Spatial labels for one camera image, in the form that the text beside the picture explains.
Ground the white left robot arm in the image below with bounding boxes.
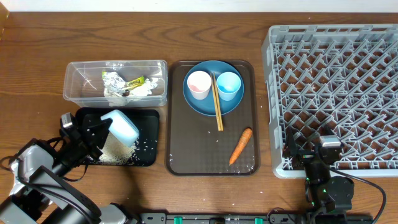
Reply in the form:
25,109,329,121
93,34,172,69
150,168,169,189
1,110,142,224

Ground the foil snack wrapper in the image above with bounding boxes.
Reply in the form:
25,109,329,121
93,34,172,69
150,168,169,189
101,72,145,96

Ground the white tissue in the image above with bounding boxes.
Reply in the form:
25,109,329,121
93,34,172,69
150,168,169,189
124,77,159,96
104,88,127,107

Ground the orange carrot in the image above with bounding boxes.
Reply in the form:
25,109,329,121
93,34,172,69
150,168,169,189
229,128,252,165

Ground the grey dishwasher rack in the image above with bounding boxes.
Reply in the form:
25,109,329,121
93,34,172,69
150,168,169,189
261,24,397,179

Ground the wooden chopstick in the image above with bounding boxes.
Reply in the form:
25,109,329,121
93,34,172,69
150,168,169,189
210,73,222,131
212,73,224,131

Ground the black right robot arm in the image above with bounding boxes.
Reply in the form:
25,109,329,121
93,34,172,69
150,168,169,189
283,128,373,224

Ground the dark blue plate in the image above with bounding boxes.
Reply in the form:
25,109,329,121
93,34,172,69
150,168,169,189
183,60,244,116

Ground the light blue bowl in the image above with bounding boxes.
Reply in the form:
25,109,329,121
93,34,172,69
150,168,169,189
100,110,139,147

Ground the black plastic tray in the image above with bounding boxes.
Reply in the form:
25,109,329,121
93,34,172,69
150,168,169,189
74,107,160,167

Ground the clear plastic bin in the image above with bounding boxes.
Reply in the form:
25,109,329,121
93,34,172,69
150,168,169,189
63,60,168,108

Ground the light blue cup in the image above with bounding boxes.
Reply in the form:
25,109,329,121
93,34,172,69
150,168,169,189
216,72,241,101

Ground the pink cup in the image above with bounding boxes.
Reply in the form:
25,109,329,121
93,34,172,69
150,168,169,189
187,71,212,100

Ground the brown serving tray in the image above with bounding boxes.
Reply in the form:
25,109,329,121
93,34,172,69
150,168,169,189
165,60,261,176

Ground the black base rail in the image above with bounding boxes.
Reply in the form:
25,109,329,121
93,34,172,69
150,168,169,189
139,213,307,224

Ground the pile of rice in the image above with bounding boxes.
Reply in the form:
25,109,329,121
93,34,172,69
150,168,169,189
88,132,158,166

